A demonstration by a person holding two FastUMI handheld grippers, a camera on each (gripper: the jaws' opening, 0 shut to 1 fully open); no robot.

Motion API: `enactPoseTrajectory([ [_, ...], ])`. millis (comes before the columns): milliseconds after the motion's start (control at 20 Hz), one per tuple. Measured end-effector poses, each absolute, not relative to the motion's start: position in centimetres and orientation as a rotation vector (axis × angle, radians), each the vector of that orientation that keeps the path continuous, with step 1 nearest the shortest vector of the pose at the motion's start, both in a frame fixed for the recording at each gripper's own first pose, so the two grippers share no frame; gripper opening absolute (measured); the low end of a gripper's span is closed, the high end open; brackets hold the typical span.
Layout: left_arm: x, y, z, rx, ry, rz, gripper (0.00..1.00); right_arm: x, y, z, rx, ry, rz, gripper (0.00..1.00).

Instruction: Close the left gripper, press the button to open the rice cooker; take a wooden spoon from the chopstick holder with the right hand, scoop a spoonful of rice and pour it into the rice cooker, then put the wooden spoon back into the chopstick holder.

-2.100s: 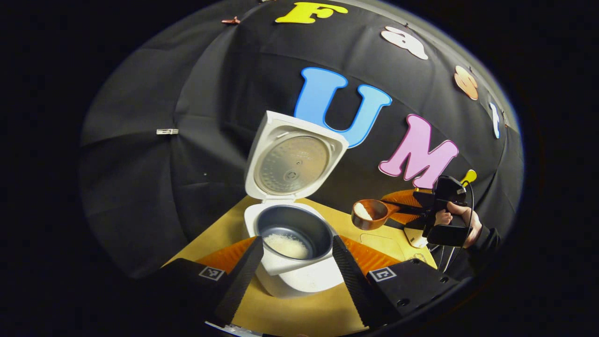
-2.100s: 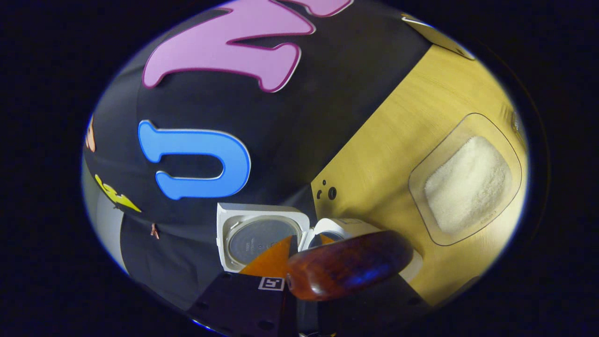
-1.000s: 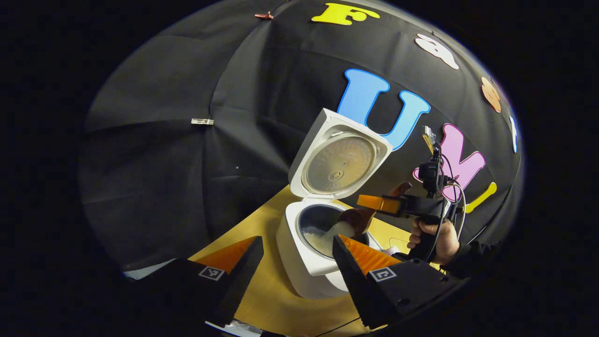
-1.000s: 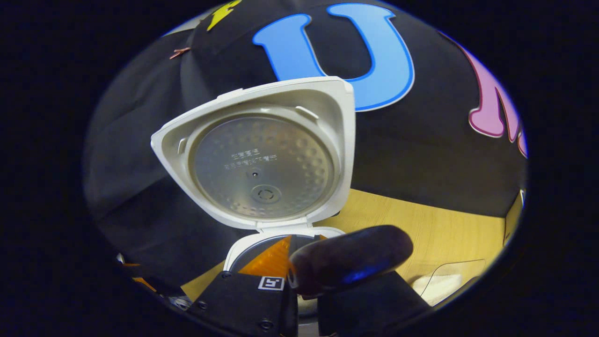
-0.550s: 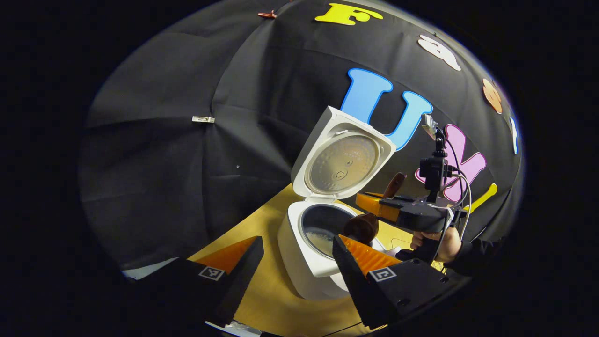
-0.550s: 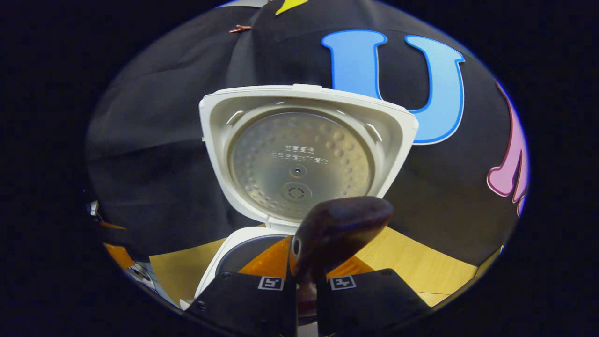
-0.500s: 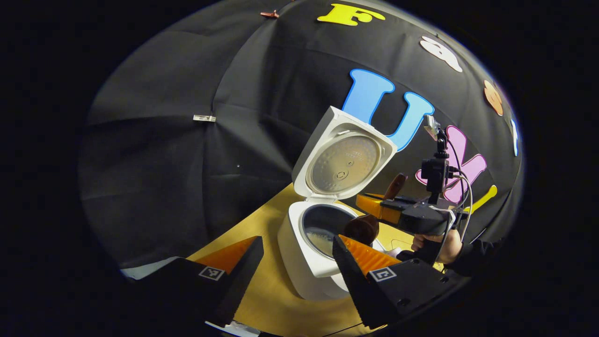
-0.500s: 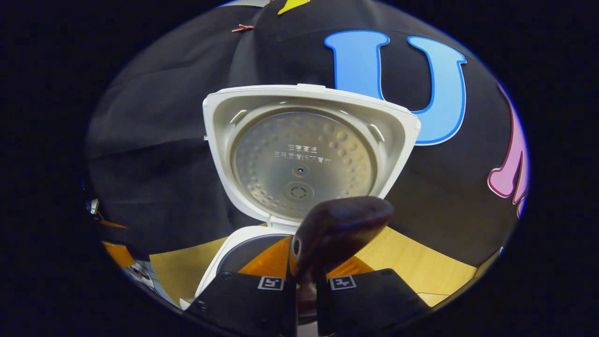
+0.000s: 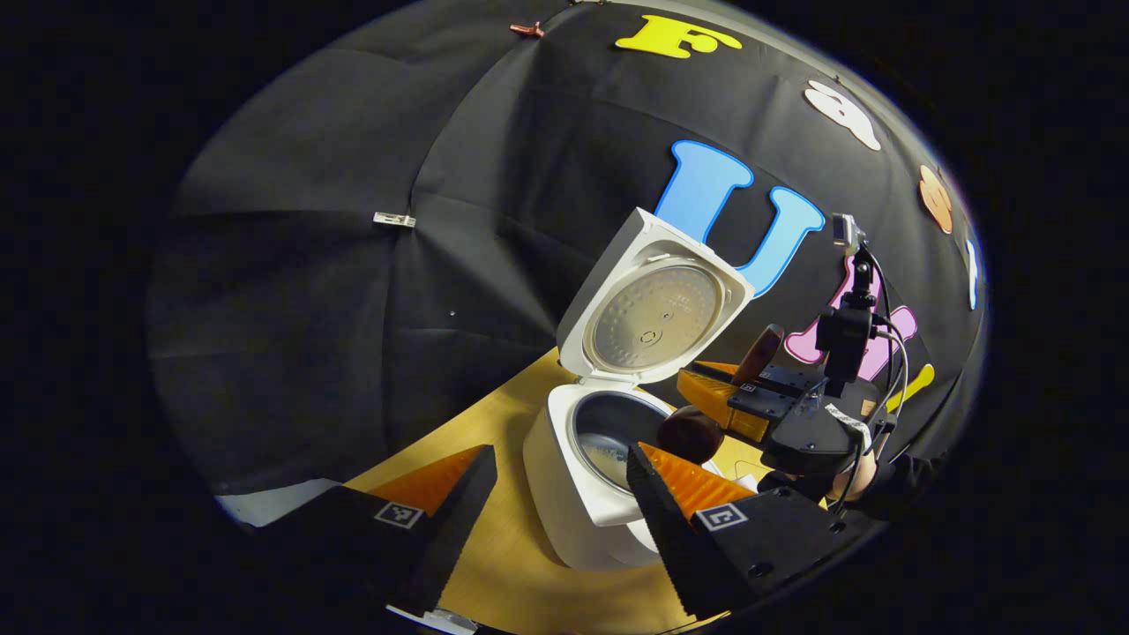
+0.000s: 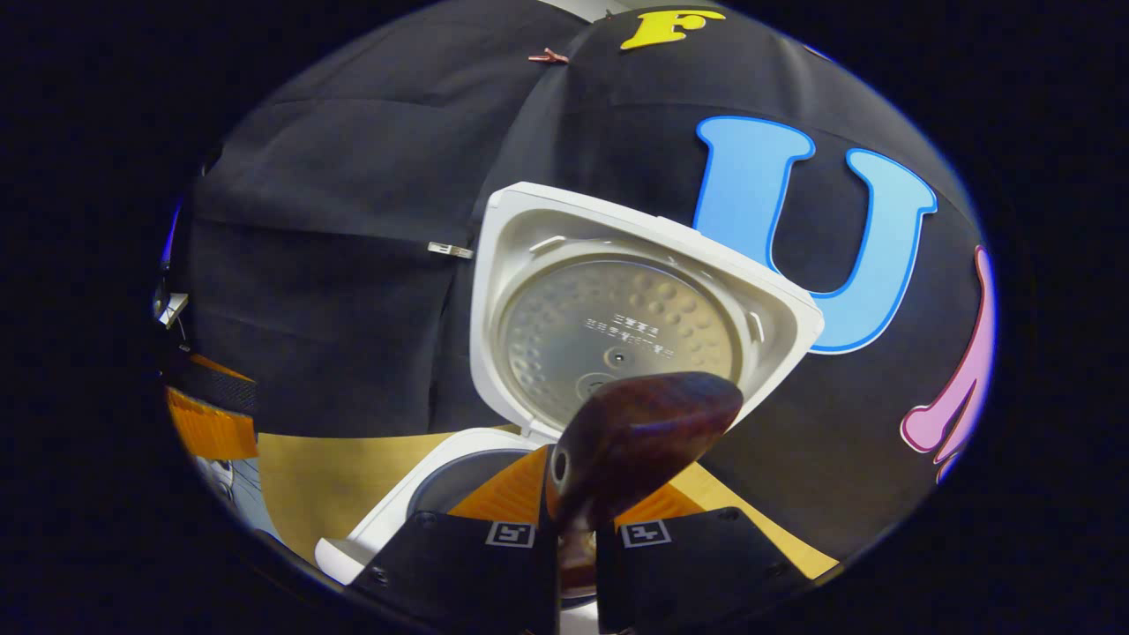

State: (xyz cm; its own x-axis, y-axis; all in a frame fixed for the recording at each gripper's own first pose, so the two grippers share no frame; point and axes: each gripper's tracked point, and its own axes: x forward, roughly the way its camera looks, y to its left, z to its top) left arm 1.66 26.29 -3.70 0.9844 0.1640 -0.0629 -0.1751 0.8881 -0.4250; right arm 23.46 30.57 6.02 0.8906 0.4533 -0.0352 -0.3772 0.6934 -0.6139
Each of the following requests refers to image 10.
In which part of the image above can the black backdrop cloth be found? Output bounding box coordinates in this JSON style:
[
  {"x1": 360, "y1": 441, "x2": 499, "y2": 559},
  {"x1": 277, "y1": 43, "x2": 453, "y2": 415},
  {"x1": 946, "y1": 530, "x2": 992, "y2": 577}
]
[{"x1": 159, "y1": 0, "x2": 999, "y2": 565}]

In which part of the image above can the wooden spoon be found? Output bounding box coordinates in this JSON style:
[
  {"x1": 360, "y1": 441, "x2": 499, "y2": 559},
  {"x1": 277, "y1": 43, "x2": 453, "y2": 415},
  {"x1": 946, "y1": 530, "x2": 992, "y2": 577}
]
[{"x1": 544, "y1": 371, "x2": 744, "y2": 601}]

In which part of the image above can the white rice cooker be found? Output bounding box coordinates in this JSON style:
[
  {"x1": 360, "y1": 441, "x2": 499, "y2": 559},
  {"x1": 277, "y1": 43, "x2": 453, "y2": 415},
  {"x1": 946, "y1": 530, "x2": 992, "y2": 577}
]
[{"x1": 315, "y1": 182, "x2": 826, "y2": 609}]

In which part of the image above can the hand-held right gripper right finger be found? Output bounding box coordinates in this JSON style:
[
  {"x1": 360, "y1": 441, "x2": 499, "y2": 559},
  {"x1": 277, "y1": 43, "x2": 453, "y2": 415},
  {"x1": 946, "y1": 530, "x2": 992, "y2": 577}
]
[{"x1": 595, "y1": 481, "x2": 812, "y2": 635}]

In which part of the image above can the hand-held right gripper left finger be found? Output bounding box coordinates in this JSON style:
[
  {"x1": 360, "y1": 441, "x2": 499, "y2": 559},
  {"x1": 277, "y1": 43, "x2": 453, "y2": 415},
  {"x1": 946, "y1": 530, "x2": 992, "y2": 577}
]
[{"x1": 348, "y1": 444, "x2": 561, "y2": 635}]

